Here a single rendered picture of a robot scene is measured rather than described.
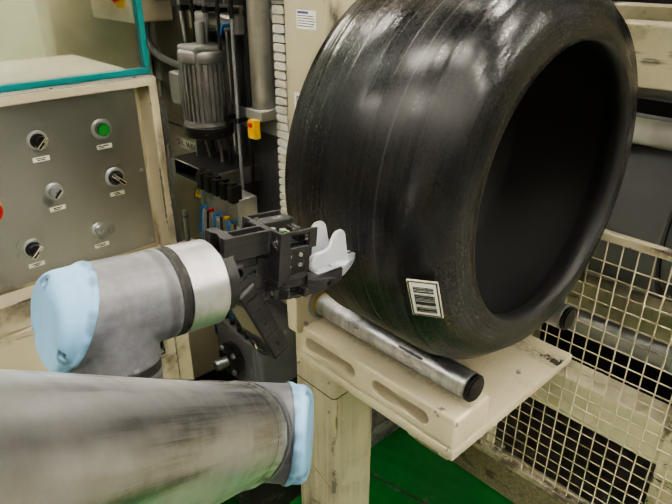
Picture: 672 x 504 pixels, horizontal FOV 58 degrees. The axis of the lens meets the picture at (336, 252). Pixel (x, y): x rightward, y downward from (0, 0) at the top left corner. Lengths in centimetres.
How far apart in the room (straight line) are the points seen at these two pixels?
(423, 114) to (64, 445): 55
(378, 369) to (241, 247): 45
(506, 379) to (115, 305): 76
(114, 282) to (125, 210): 78
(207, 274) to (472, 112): 34
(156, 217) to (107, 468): 115
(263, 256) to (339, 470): 90
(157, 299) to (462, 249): 37
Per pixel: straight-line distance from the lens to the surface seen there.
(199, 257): 60
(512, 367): 116
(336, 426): 139
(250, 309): 67
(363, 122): 74
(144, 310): 57
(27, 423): 22
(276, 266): 65
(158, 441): 29
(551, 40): 80
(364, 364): 103
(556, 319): 113
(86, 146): 127
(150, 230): 137
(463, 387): 92
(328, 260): 72
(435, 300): 75
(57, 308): 55
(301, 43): 109
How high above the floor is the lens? 148
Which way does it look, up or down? 26 degrees down
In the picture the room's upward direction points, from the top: straight up
